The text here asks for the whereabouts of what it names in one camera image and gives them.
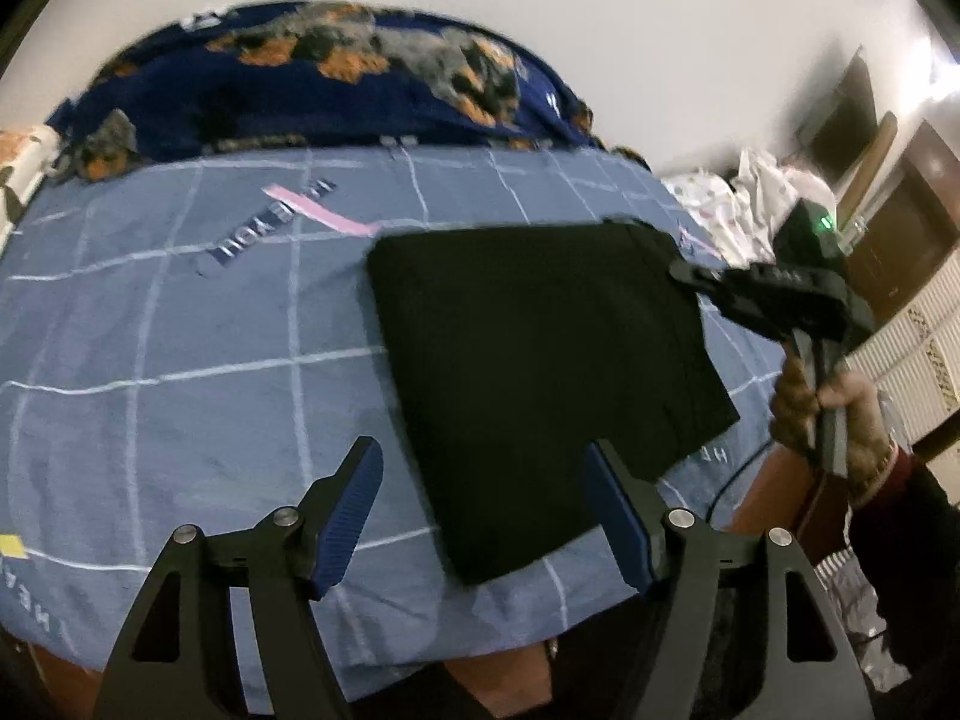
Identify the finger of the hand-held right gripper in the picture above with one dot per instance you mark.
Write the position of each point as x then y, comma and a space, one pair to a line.
694, 277

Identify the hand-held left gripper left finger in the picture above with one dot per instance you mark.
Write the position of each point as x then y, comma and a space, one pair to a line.
349, 517

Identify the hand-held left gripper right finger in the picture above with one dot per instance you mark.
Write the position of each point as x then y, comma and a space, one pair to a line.
619, 517

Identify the black pants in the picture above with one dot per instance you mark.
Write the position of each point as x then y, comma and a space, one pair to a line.
540, 390

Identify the person's right forearm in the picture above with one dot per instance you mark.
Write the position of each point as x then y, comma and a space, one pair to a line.
915, 532

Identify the person's right hand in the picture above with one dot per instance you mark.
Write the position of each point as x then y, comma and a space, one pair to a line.
862, 420

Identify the white floral cloth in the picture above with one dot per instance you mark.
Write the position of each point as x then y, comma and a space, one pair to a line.
720, 202

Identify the white lattice cabinet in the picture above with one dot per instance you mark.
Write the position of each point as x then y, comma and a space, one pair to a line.
915, 360

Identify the dark wooden door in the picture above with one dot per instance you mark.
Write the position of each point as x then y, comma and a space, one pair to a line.
915, 225

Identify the blue checked bed sheet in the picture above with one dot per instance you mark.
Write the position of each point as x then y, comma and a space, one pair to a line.
187, 390

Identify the crumpled plastic bag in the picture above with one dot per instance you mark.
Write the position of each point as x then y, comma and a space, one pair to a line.
855, 600

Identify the navy dog print blanket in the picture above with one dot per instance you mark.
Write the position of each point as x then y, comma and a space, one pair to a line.
225, 90

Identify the white floral pillow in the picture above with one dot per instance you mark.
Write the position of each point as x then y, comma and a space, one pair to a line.
19, 165

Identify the wooden bed frame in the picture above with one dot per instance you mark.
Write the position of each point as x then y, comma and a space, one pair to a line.
780, 495

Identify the dark wall screen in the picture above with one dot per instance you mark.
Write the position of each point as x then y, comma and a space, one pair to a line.
847, 120

